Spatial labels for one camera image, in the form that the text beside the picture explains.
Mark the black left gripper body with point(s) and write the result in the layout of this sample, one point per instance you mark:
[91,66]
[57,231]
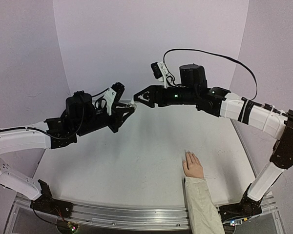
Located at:
[89,126]

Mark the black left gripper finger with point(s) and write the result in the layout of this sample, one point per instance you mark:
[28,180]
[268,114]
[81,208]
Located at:
[118,118]
[121,107]

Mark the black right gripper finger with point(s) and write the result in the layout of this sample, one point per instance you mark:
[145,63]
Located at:
[150,103]
[146,94]

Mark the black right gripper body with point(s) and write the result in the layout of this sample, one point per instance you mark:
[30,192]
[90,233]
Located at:
[156,96]

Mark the clear nail polish bottle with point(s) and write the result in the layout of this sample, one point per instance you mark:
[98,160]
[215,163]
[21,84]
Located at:
[131,105]

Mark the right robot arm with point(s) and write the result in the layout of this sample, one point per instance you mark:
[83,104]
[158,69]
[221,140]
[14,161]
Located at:
[220,102]

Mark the beige sleeved forearm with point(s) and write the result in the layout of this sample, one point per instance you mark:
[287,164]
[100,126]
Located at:
[203,215]

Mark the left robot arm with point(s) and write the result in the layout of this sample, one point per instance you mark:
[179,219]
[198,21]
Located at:
[32,136]

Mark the mannequin hand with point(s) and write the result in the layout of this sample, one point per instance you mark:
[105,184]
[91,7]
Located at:
[192,166]

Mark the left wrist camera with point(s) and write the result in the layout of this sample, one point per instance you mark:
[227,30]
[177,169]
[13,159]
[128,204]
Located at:
[111,95]

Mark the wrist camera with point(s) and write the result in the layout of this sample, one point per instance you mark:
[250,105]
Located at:
[162,74]
[111,95]

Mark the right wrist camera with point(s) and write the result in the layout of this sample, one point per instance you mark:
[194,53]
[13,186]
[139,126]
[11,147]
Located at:
[162,74]

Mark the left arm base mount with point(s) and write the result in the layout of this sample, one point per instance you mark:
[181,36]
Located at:
[46,203]

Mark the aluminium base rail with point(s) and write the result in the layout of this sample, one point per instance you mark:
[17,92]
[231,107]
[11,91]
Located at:
[86,218]

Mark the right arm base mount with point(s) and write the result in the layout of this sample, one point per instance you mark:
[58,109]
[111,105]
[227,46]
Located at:
[246,208]

